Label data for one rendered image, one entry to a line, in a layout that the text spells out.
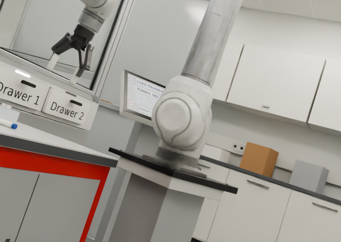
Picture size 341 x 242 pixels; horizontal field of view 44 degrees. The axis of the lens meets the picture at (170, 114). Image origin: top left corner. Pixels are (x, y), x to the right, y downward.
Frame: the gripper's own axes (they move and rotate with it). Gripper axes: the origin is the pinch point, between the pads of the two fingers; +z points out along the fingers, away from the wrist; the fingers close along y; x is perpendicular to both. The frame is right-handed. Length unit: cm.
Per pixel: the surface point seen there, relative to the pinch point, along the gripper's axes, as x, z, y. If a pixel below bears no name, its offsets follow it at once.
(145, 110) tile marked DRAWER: -79, -2, 6
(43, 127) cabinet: -18.2, 25.2, 10.9
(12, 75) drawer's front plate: 9.5, 9.3, 11.9
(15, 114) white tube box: 27.8, 15.9, -17.5
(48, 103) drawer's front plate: -14.3, 14.3, 11.3
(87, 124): -48, 18, 13
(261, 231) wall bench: -280, 49, -46
